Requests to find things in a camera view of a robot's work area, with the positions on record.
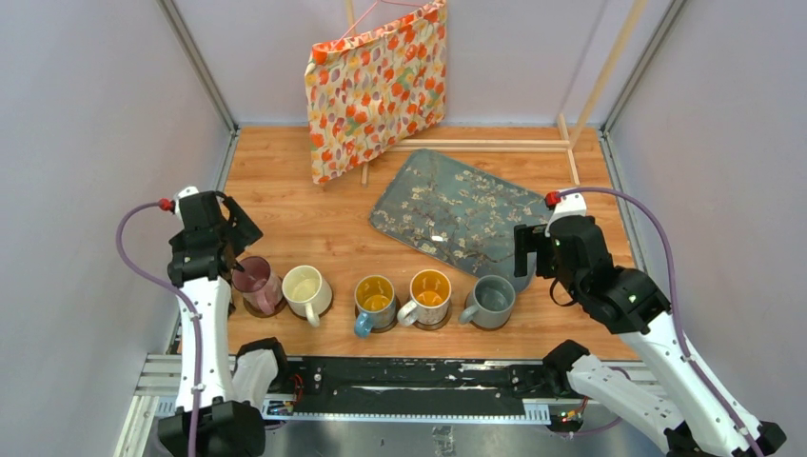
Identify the blue butterfly mug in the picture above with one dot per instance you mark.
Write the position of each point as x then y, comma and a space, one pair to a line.
375, 293

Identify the floral fabric bag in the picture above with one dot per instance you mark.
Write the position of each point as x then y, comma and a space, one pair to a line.
367, 92

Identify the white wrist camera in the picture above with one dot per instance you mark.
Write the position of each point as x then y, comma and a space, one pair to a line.
572, 204
181, 197

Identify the cream ribbed mug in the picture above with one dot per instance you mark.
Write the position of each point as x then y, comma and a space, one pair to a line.
307, 291

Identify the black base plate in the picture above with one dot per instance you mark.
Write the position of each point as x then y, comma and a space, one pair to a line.
415, 386

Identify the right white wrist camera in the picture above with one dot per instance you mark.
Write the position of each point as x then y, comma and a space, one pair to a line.
572, 204

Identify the pink mug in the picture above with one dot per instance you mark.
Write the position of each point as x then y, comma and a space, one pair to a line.
258, 282

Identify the white floral mug yellow inside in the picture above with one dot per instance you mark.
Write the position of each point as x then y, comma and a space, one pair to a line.
429, 300

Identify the aluminium rail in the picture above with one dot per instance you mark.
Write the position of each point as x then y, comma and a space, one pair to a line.
537, 413

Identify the grey ceramic mug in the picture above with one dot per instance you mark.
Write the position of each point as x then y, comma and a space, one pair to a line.
489, 304

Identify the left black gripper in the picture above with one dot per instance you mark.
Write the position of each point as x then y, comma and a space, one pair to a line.
244, 232

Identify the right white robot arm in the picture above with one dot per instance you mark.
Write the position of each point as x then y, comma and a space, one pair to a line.
697, 416

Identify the brown round coaster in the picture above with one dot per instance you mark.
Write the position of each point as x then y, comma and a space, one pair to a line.
256, 312
431, 327
360, 323
325, 311

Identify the blue floral serving tray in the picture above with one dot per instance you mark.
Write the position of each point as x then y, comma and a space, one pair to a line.
458, 214

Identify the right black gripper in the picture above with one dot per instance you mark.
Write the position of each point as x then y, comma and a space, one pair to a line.
529, 239

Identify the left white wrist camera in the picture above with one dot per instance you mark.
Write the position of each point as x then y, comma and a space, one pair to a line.
181, 197

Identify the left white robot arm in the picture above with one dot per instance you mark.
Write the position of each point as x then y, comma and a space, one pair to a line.
218, 410

